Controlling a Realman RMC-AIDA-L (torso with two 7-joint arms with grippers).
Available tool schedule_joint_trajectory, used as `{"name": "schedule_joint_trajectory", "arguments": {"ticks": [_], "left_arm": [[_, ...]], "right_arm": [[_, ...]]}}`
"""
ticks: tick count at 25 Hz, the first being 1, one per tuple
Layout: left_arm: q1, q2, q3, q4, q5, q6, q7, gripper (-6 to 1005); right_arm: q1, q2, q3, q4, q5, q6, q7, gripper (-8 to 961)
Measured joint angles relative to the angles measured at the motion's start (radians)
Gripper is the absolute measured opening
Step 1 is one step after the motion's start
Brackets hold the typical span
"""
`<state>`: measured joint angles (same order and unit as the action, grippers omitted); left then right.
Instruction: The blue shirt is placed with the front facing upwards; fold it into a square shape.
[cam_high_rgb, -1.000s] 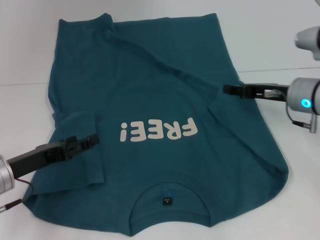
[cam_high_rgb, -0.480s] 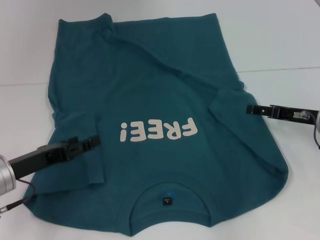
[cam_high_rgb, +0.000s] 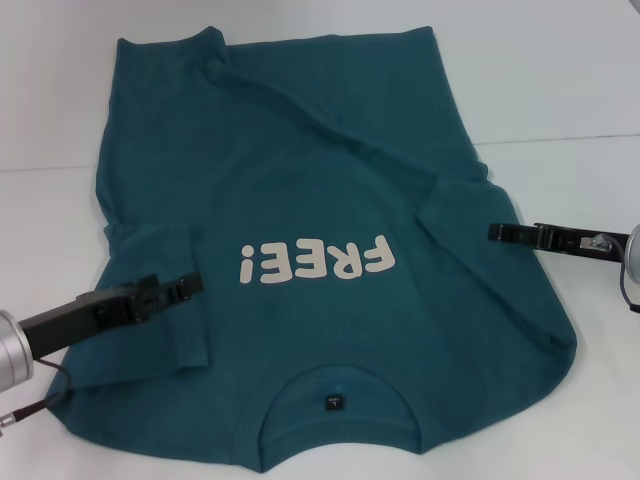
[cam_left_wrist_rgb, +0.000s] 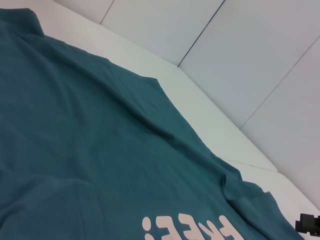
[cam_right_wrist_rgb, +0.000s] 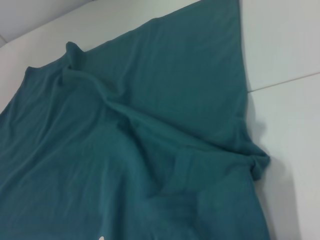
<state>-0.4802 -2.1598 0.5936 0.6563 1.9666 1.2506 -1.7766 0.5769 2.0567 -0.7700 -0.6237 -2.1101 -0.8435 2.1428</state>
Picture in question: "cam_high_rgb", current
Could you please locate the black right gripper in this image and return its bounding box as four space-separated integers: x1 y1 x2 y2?
488 221 627 267

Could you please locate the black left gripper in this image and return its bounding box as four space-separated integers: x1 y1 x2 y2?
19 271 206 357

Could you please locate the teal t-shirt with FREE! print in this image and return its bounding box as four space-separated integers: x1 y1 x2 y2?
44 24 577 449

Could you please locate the left arm cable with connector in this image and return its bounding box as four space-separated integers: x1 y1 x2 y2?
0 357 74 431

